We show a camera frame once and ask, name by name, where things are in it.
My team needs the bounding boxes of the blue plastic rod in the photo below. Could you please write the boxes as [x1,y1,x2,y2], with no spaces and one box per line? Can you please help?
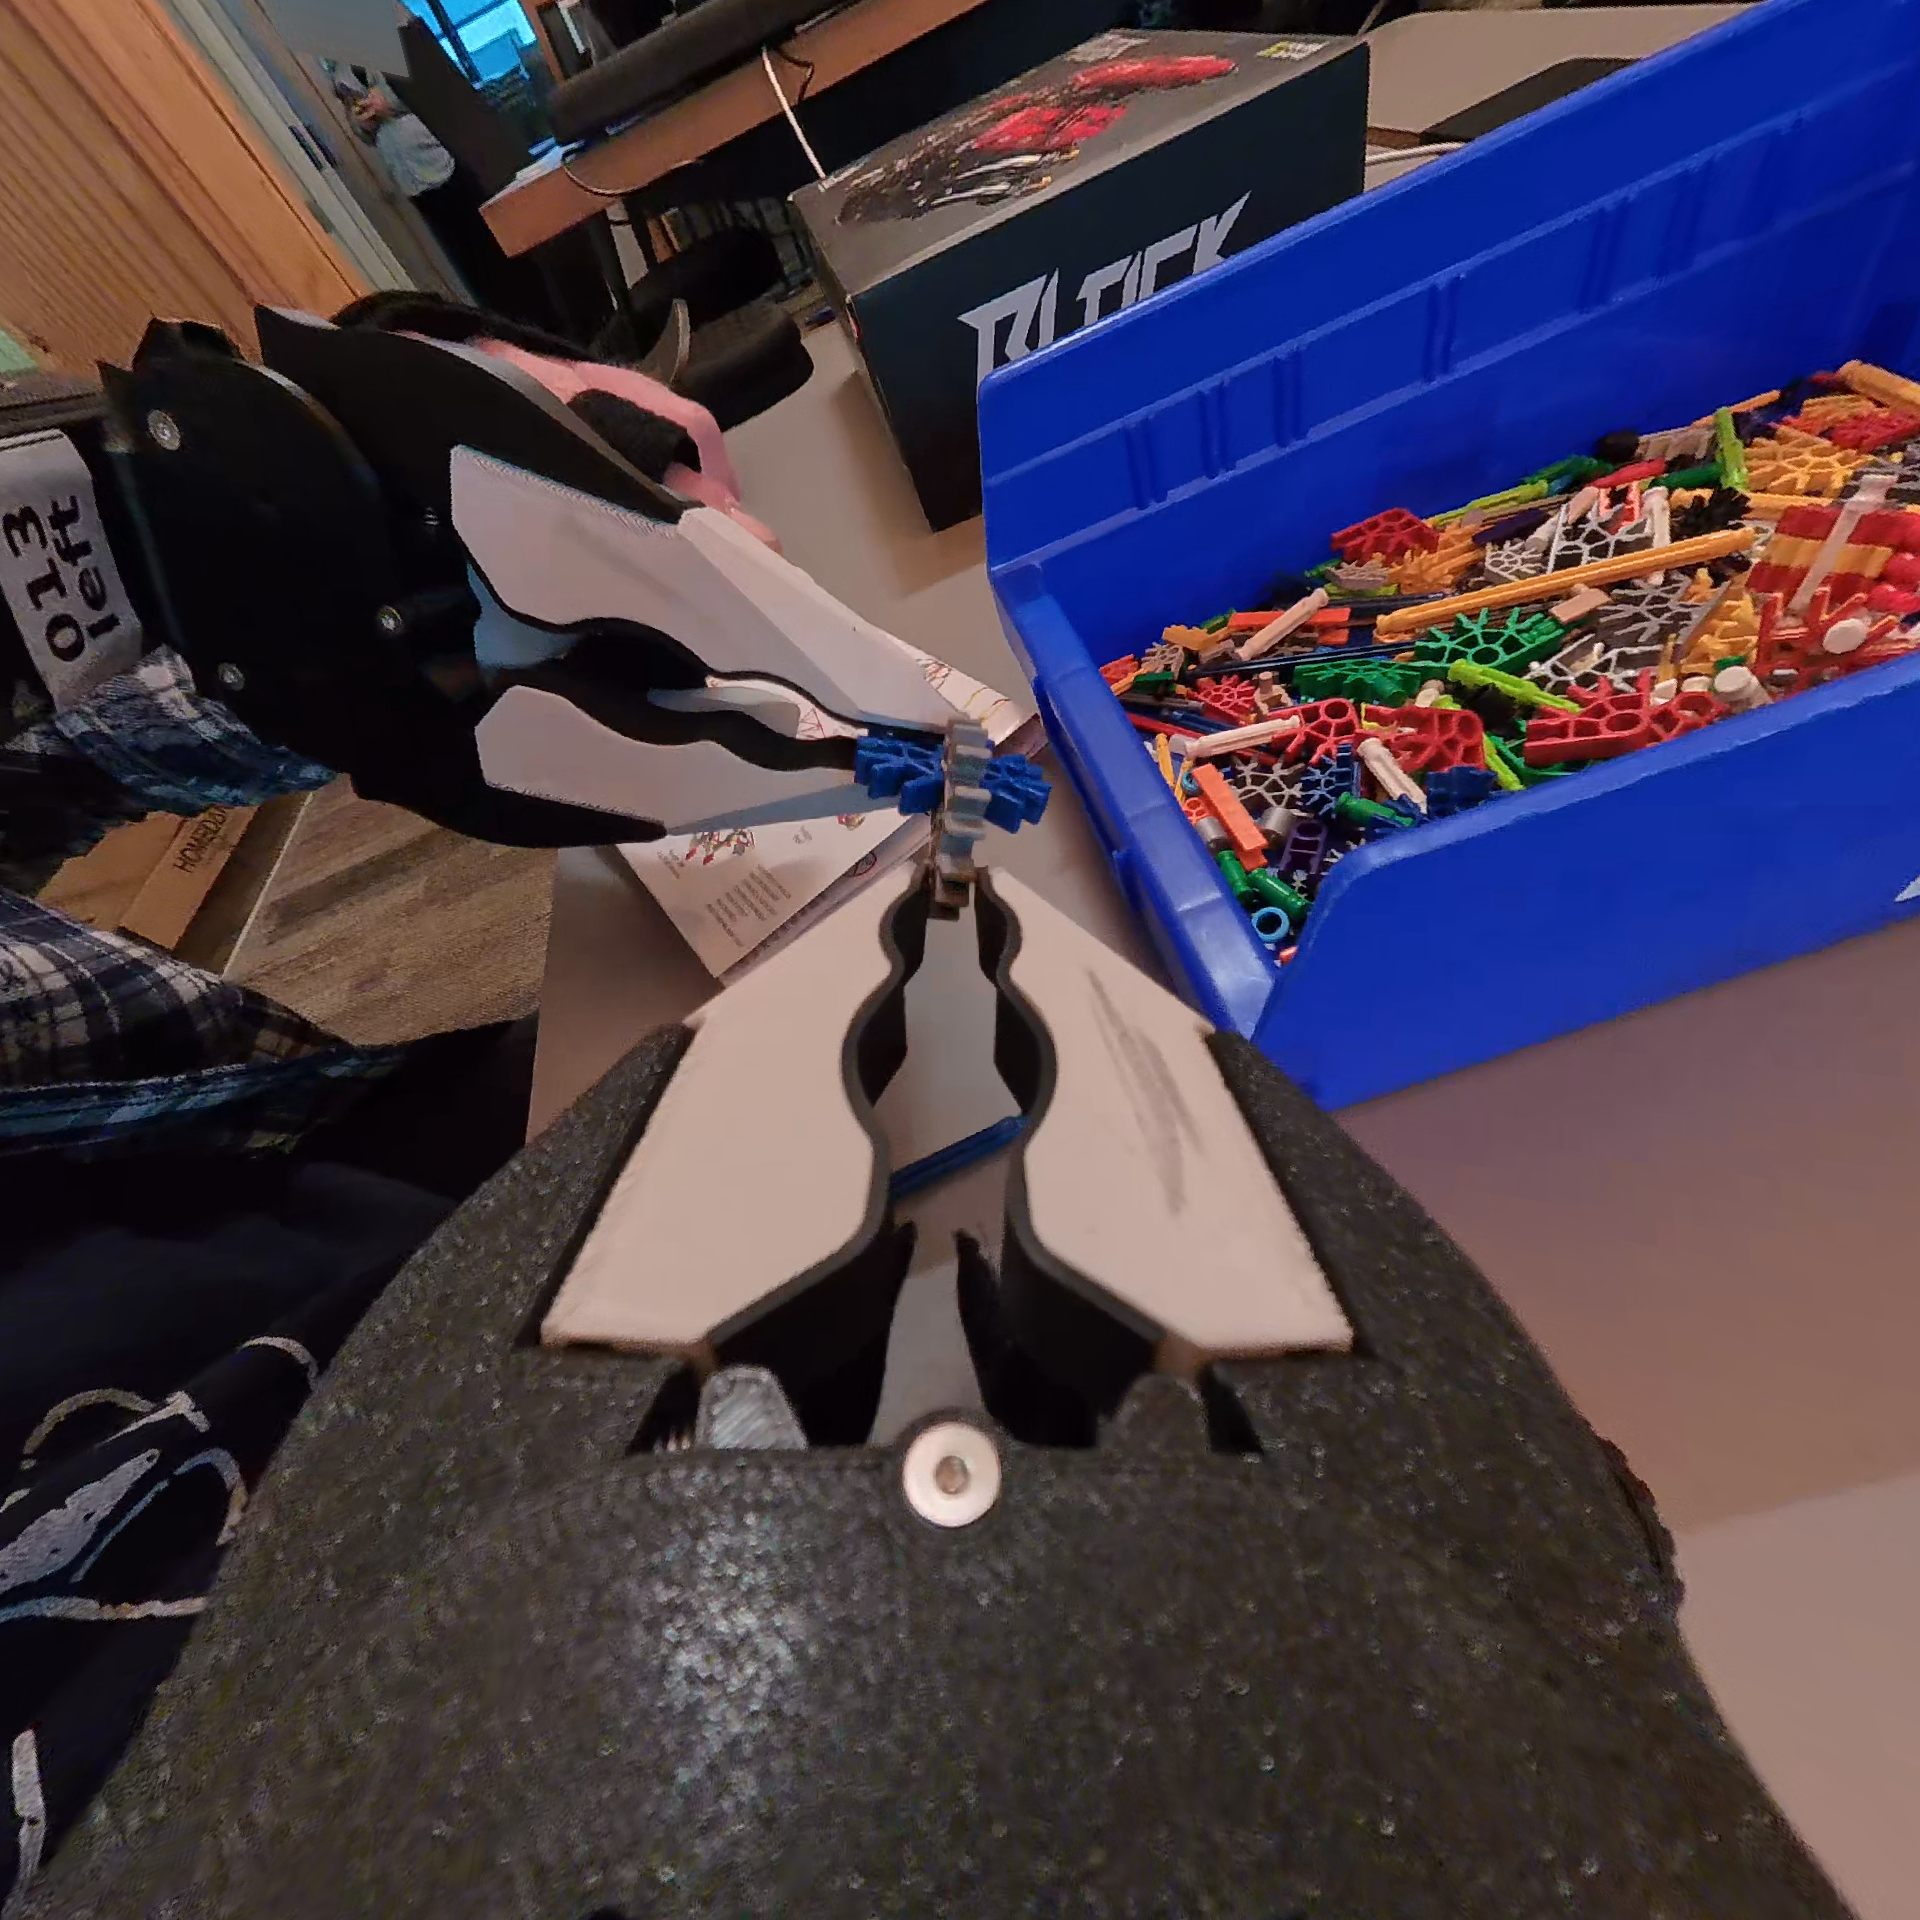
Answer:
[890,1117,1033,1197]

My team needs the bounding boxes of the person's left forearm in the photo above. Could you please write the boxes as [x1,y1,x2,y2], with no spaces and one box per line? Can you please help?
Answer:
[0,647,341,845]

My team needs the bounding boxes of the wooden desk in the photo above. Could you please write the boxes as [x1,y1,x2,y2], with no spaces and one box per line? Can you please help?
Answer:
[481,0,992,262]

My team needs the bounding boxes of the white hanging cable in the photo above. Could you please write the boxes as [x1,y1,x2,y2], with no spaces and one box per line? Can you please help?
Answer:
[760,44,830,185]

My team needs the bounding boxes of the toy instruction booklet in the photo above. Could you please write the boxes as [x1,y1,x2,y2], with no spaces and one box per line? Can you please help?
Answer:
[614,647,1050,982]

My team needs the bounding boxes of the grey snowflake connector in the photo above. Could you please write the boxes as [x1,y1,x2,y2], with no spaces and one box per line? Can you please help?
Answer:
[929,719,1003,918]

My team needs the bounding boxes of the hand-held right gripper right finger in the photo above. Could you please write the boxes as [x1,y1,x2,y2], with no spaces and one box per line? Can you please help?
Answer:
[973,869,1355,1422]

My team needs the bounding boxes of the pile of colourful construction pieces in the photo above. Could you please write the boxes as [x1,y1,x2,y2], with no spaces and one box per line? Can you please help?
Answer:
[1101,360,1920,951]

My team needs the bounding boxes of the blue double snowflake connector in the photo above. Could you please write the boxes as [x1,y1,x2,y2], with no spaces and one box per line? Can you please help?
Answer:
[855,728,1050,835]

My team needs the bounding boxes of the person's left hand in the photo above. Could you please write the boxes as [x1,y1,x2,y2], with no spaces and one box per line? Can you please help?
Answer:
[481,337,783,559]

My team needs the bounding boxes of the black flat pad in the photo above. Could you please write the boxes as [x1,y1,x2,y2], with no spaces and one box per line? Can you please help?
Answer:
[1418,51,1642,144]

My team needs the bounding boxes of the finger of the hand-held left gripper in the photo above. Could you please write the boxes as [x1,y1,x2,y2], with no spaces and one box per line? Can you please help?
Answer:
[475,683,901,845]
[451,441,967,742]

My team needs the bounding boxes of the blue plastic bin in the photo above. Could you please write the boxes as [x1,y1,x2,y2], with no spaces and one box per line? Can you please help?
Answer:
[979,0,1920,1114]

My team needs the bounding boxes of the brown cardboard box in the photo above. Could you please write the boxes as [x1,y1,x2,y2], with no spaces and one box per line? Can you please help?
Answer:
[43,794,310,957]

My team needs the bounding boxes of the black printed cardboard box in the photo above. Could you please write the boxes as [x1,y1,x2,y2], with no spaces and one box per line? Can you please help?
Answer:
[789,28,1370,536]

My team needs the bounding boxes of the black office chair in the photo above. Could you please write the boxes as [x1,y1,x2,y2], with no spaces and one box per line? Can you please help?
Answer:
[619,226,820,438]

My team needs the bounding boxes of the long black case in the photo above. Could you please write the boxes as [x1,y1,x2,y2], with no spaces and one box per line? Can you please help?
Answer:
[550,0,847,144]

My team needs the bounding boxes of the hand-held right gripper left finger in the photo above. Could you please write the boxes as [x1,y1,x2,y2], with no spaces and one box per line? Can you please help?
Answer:
[540,869,921,1409]

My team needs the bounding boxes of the person's plaid overshirt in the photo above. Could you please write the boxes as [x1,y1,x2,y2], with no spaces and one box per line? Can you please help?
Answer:
[0,883,409,1160]

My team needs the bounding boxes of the person's black printed shirt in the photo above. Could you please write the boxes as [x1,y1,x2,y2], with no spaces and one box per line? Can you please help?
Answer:
[0,1017,541,1877]

